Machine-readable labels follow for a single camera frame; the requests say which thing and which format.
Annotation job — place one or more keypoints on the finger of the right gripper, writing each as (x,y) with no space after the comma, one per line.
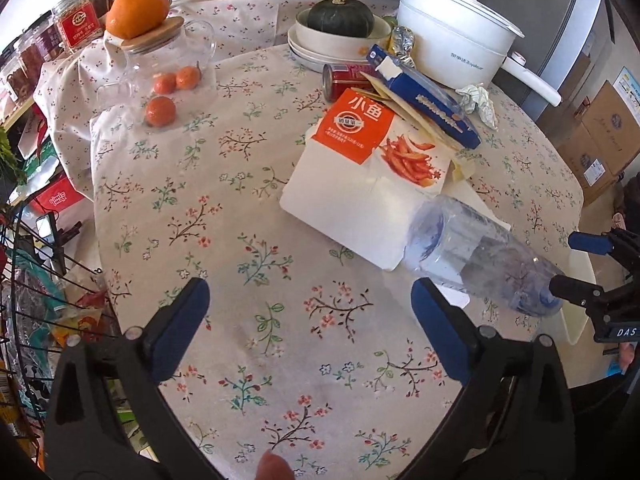
(591,243)

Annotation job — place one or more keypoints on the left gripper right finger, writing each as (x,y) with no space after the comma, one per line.
(452,334)

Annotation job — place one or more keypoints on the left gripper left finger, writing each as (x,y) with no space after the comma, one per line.
(172,328)

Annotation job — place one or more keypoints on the clear plastic bottle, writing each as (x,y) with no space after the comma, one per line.
(459,248)

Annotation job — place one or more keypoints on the cream paper packaging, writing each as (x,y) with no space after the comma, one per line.
(463,169)

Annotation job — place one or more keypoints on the blue cookie box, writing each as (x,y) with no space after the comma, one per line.
(424,96)

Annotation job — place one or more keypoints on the white tissue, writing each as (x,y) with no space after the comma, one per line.
(474,98)

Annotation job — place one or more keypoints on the right hand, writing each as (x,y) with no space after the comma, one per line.
(626,352)

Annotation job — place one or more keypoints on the person in dark jacket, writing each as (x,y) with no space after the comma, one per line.
(626,207)

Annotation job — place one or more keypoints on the lower cardboard box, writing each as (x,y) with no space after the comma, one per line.
(582,155)

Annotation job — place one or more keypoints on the cardboard box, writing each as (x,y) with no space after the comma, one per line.
(612,120)
(582,155)

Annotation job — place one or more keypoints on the upper cardboard box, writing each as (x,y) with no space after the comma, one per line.
(612,120)

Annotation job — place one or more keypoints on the grey refrigerator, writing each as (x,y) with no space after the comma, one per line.
(555,31)

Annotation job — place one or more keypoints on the small orange tangerine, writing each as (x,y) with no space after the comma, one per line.
(164,84)
(188,77)
(160,112)

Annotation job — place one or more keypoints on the white electric cooking pot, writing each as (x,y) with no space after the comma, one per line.
(462,42)

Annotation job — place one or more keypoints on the glass jar with wooden lid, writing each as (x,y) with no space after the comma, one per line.
(162,66)

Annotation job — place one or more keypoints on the red soda can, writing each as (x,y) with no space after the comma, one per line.
(337,78)

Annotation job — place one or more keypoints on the yellow foil snack wrapper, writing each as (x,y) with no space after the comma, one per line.
(402,42)

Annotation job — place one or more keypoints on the white ceramic bowl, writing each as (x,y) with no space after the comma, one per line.
(343,48)

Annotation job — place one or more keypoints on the white plates stack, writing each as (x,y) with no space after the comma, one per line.
(313,61)

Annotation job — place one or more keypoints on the large orange fruit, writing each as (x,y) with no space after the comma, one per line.
(128,19)

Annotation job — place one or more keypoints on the red label glass jar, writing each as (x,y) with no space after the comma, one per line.
(77,23)

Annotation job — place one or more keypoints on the dark green pumpkin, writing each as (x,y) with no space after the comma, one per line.
(349,18)

